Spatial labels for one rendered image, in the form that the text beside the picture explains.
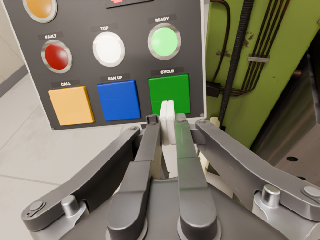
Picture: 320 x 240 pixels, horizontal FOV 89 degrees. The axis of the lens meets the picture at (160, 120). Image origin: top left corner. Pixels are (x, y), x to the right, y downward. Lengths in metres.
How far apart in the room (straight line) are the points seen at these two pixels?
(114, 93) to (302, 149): 0.47
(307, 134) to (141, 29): 0.42
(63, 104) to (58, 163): 1.38
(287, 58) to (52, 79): 0.58
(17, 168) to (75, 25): 1.74
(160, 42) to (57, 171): 1.52
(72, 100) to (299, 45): 0.56
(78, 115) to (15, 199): 1.50
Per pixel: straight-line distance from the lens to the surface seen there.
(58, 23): 0.37
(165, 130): 0.16
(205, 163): 0.64
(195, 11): 0.32
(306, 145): 0.53
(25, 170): 1.92
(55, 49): 0.37
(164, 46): 0.31
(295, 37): 0.57
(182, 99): 0.31
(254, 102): 0.69
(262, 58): 0.57
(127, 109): 0.33
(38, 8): 0.39
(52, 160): 1.80
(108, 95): 0.33
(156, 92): 0.31
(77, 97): 0.36
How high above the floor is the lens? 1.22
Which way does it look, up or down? 50 degrees down
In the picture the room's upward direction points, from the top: 12 degrees counter-clockwise
